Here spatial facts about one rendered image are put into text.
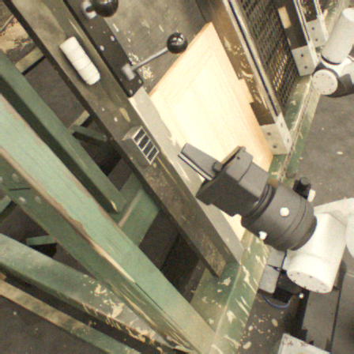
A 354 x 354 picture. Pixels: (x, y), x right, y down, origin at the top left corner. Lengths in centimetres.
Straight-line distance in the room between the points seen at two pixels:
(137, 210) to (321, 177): 183
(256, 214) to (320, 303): 130
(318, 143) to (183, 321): 206
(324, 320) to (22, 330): 140
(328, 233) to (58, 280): 79
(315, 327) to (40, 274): 116
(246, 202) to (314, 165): 201
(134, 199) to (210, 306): 35
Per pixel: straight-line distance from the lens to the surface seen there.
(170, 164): 74
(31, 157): 53
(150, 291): 69
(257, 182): 50
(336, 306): 181
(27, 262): 117
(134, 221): 76
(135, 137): 71
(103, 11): 54
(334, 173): 251
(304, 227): 52
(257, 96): 109
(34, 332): 195
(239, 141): 103
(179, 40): 63
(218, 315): 91
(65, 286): 110
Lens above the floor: 177
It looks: 51 degrees down
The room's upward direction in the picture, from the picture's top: straight up
